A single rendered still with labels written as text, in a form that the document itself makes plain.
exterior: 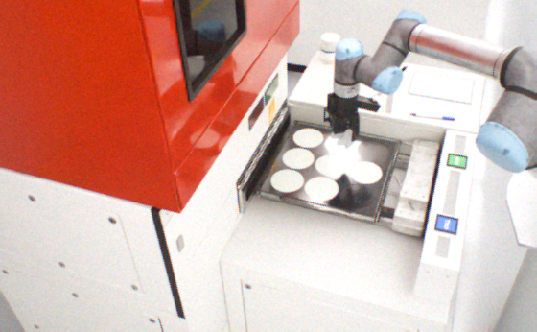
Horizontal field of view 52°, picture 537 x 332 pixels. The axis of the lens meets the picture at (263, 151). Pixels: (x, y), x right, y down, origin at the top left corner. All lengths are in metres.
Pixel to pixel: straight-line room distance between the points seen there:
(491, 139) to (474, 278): 1.52
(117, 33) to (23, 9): 0.18
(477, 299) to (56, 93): 2.01
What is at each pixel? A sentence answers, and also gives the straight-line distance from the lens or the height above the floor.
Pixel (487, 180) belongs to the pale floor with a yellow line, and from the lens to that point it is 3.14.
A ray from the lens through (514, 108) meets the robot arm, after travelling 1.23.
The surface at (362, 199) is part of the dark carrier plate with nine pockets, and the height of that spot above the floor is 0.90.
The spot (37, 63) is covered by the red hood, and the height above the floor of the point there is 1.55.
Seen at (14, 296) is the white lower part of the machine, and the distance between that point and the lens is 1.97.
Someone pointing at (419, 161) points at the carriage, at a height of 0.88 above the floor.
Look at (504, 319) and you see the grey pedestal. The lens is 2.32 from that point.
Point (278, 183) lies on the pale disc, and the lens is 1.67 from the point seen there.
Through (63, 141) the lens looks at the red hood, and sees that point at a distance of 1.20.
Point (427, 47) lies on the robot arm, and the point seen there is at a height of 1.36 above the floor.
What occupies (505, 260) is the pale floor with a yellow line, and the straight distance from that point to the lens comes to 2.79.
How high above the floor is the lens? 2.06
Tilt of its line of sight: 40 degrees down
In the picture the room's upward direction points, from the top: 3 degrees counter-clockwise
